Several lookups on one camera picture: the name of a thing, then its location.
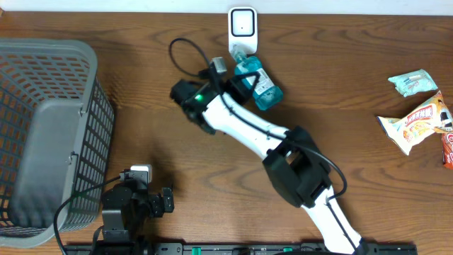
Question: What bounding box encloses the blue mouthwash bottle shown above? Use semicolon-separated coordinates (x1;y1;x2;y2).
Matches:
231;45;283;111

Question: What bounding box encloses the yellow snack bag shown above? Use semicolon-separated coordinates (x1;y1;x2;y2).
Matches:
377;91;452;156

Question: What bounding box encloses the teal wet wipes pack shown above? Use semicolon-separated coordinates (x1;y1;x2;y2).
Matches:
388;69;438;97

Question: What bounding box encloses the brown Top chocolate bar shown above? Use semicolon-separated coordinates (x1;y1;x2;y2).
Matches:
442;133;453;169

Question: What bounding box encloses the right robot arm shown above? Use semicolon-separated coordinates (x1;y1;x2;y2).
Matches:
170;75;365;254

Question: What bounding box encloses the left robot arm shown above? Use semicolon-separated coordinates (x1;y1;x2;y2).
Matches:
91;178;175;255

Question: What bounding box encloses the white barcode scanner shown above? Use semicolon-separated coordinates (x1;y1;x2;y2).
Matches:
228;6;258;55

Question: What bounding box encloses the grey plastic shopping basket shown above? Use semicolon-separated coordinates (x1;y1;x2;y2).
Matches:
1;38;115;249

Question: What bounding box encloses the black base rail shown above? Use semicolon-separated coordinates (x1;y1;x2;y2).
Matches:
65;243;418;255

